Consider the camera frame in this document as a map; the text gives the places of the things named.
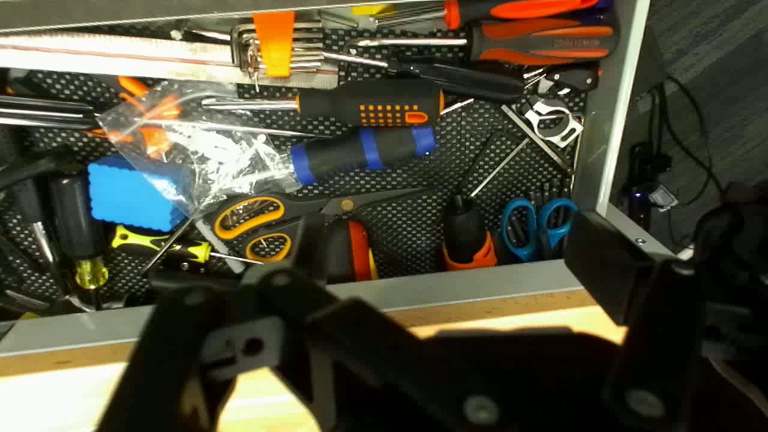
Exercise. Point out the black power adapter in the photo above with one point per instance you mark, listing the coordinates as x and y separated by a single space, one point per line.
640 204

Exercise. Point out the small yellow tool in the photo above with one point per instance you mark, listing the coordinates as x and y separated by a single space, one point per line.
133 238

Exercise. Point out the silver metal tool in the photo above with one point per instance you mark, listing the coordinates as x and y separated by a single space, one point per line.
532 127

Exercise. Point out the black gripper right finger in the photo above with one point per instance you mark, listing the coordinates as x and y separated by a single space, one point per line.
657 375

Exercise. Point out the blue plastic box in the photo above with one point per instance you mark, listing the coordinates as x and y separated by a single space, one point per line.
133 195

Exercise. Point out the blue black screwdriver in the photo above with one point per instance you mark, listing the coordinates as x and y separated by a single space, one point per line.
345 157

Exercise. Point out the yellow black screwdriver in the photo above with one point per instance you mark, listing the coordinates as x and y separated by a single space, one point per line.
75 225

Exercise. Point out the grey cabinet with wooden top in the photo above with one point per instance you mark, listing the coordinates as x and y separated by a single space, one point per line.
63 391

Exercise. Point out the clear plastic bag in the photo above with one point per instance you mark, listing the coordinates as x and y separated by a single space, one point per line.
217 151

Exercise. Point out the hex key set orange holder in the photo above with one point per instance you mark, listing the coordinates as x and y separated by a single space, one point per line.
275 43

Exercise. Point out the grey tool drawer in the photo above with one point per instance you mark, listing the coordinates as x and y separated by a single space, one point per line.
399 231

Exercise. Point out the black screwdriver orange dotted grip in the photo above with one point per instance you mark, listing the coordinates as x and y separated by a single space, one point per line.
362 105

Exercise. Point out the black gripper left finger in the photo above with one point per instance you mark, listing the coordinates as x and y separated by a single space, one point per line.
169 361

